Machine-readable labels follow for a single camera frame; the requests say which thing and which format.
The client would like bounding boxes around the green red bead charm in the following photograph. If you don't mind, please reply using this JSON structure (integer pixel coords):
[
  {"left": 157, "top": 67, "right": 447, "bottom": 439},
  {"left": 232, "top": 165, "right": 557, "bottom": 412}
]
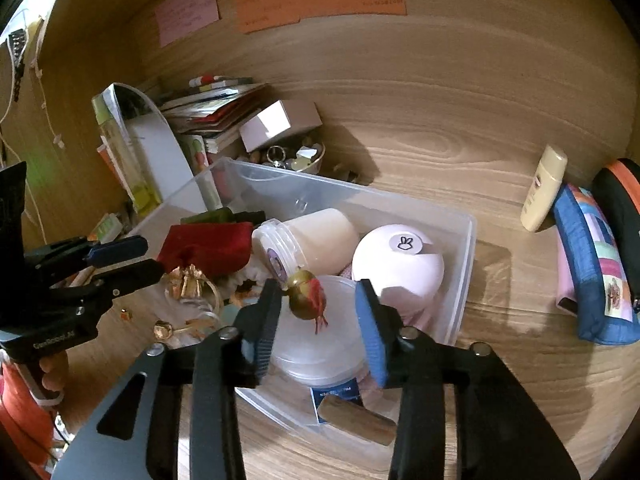
[{"left": 285, "top": 269, "right": 329, "bottom": 335}]

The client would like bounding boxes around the red velvet pouch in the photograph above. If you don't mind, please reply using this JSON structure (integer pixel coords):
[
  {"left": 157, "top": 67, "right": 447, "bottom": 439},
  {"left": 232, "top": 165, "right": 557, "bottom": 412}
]
[{"left": 156, "top": 222, "right": 254, "bottom": 278}]

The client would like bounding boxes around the orange sleeve forearm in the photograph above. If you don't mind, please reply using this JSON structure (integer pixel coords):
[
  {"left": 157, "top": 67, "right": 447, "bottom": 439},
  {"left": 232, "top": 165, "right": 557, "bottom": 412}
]
[{"left": 1, "top": 363, "right": 53, "bottom": 479}]

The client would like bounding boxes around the left hand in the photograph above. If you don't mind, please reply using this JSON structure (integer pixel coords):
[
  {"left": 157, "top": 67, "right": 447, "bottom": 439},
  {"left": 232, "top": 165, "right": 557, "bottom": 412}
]
[{"left": 39, "top": 351, "right": 68, "bottom": 392}]

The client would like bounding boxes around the clear lidded tub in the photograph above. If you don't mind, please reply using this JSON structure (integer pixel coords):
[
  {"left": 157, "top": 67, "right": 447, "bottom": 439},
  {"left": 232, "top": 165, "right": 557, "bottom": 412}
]
[{"left": 271, "top": 275, "right": 367, "bottom": 387}]

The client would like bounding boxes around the wooden cork stopper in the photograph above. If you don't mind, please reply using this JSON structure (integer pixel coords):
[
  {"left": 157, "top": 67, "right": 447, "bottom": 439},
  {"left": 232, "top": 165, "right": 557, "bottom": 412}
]
[{"left": 318, "top": 394, "right": 397, "bottom": 446}]

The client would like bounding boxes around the clear plastic storage bin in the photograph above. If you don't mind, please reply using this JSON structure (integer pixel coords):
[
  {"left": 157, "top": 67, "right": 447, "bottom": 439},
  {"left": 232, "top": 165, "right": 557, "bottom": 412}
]
[{"left": 138, "top": 159, "right": 476, "bottom": 446}]

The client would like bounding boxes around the white folder with papers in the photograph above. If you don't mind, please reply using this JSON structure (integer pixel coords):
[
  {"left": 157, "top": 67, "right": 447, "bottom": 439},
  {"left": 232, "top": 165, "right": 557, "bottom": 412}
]
[{"left": 101, "top": 82, "right": 205, "bottom": 212}]

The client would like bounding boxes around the fruit pattern book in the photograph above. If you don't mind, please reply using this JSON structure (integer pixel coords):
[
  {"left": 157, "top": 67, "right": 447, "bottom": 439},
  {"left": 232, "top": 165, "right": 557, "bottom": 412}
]
[{"left": 178, "top": 134, "right": 222, "bottom": 210}]

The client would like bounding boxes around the blue patchwork pencil case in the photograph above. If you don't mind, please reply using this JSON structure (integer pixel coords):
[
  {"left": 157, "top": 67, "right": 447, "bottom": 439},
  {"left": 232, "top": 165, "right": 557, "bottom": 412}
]
[{"left": 553, "top": 183, "right": 639, "bottom": 346}]

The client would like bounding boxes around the white jar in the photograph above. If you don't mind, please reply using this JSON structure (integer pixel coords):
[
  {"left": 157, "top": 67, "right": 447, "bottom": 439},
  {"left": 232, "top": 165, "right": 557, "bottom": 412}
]
[{"left": 252, "top": 208, "right": 360, "bottom": 283}]

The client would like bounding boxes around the stack of books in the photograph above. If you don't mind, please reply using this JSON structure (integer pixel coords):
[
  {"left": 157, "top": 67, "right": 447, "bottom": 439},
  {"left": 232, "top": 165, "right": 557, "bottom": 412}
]
[{"left": 160, "top": 78, "right": 268, "bottom": 143}]

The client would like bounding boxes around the round pink white case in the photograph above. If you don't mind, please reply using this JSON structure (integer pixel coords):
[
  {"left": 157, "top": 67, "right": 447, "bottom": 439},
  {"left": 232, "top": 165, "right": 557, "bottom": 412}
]
[{"left": 352, "top": 224, "right": 445, "bottom": 318}]

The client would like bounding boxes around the small bowl of trinkets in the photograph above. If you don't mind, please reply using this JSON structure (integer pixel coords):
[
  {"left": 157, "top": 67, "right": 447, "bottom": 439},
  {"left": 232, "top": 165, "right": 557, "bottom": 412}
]
[{"left": 248, "top": 136, "right": 326, "bottom": 174}]

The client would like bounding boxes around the small pink white box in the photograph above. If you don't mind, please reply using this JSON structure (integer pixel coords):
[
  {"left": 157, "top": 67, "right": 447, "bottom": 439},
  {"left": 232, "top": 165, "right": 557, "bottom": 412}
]
[{"left": 240, "top": 100, "right": 322, "bottom": 152}]

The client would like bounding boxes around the cream lotion bottle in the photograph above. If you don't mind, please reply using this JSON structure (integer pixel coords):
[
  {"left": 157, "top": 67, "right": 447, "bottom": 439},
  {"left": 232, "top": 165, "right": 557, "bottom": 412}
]
[{"left": 521, "top": 144, "right": 567, "bottom": 232}]

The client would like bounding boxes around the pink sticky note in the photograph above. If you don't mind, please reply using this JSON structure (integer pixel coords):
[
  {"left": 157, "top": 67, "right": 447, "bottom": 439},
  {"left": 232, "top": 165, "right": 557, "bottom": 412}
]
[{"left": 154, "top": 0, "right": 220, "bottom": 48}]

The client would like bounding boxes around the black orange zip case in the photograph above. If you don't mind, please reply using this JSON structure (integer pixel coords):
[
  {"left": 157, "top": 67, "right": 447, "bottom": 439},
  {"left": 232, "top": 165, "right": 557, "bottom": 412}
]
[{"left": 591, "top": 158, "right": 640, "bottom": 312}]

